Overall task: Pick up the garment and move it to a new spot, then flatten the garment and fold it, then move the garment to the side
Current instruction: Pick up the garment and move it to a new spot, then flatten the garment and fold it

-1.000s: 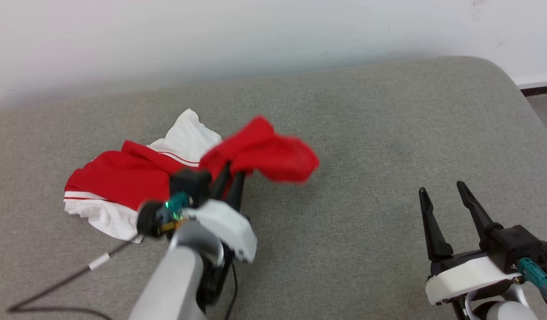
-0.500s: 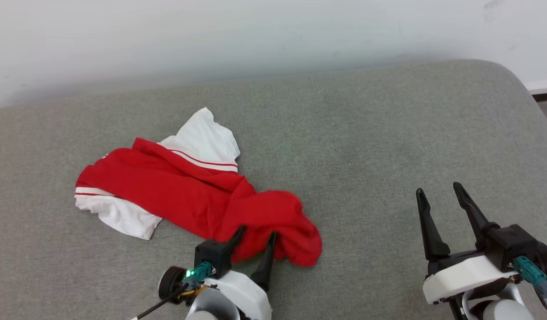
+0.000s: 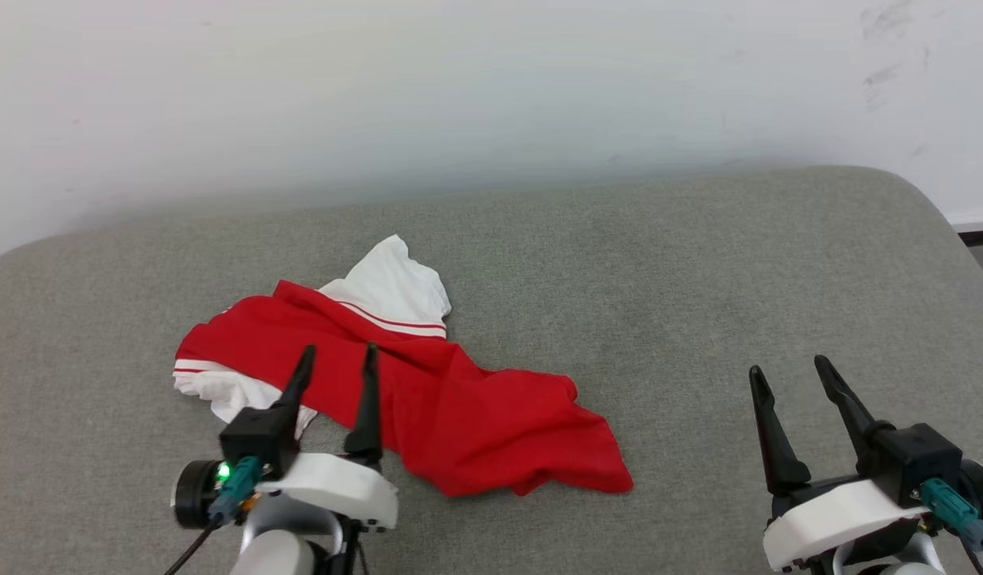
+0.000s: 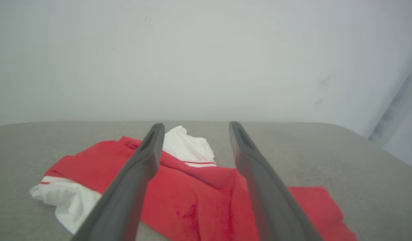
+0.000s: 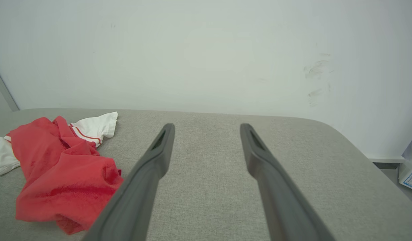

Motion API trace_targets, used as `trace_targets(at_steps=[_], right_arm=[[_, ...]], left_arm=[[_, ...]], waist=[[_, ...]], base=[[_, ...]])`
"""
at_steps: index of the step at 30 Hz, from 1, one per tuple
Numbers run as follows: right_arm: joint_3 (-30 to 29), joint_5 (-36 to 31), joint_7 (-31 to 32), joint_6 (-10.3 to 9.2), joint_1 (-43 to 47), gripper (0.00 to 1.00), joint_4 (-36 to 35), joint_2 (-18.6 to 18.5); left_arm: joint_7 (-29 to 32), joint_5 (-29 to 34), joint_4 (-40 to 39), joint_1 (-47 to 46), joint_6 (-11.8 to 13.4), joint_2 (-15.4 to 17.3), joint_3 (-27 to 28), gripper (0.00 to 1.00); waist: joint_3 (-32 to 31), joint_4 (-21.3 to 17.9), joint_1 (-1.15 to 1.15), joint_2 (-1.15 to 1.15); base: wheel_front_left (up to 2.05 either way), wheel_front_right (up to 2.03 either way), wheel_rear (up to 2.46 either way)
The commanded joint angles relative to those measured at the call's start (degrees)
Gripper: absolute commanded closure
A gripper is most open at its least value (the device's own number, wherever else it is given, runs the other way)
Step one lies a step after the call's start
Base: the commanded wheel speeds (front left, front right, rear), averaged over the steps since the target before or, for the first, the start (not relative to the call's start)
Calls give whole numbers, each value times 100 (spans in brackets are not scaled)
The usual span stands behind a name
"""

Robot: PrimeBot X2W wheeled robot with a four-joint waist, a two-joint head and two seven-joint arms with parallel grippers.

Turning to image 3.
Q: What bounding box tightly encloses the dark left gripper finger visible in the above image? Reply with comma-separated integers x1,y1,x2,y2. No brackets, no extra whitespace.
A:
277,344,317,411
344,342,384,467

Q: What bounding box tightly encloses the grey fabric sofa cushion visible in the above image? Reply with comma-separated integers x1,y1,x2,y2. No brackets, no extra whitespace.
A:
0,165,983,575

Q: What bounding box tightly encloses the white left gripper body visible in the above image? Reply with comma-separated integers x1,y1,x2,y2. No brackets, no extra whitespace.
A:
256,453,398,533

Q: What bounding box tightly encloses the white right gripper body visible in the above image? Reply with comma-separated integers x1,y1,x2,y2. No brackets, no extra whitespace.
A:
763,476,932,573

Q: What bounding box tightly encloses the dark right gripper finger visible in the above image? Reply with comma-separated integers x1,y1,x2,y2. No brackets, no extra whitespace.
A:
748,365,813,496
814,355,893,478

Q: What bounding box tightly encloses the black cable with teal plug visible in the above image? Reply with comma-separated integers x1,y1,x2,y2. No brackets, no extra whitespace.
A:
920,478,983,575
164,455,265,575

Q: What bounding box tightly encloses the red and white garment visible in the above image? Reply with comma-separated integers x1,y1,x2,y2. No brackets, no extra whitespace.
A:
172,234,635,498

